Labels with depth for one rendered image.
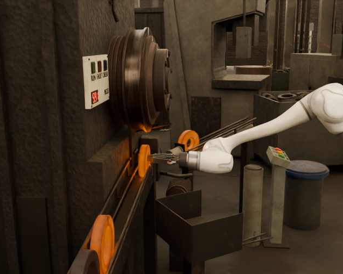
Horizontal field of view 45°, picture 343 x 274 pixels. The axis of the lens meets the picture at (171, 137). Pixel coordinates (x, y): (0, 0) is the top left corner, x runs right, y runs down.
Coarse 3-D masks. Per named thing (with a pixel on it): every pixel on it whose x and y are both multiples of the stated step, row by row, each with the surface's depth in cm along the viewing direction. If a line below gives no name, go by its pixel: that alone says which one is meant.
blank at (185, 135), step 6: (186, 132) 237; (192, 132) 239; (180, 138) 236; (186, 138) 236; (192, 138) 240; (198, 138) 244; (186, 144) 237; (192, 144) 243; (198, 144) 245; (186, 150) 238; (192, 150) 242
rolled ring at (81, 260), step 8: (80, 256) 106; (88, 256) 106; (96, 256) 114; (80, 264) 104; (88, 264) 106; (96, 264) 114; (72, 272) 102; (80, 272) 102; (88, 272) 115; (96, 272) 115
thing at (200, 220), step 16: (192, 192) 159; (160, 208) 148; (176, 208) 157; (192, 208) 161; (160, 224) 150; (176, 224) 138; (192, 224) 157; (208, 224) 132; (224, 224) 136; (240, 224) 139; (176, 240) 140; (192, 240) 130; (208, 240) 134; (224, 240) 137; (240, 240) 141; (192, 256) 132; (208, 256) 135; (192, 272) 149
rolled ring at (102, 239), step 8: (104, 216) 125; (96, 224) 121; (104, 224) 121; (112, 224) 132; (96, 232) 119; (104, 232) 121; (112, 232) 132; (96, 240) 118; (104, 240) 132; (112, 240) 132; (96, 248) 117; (104, 248) 132; (112, 248) 132; (104, 256) 130; (104, 264) 121; (104, 272) 121
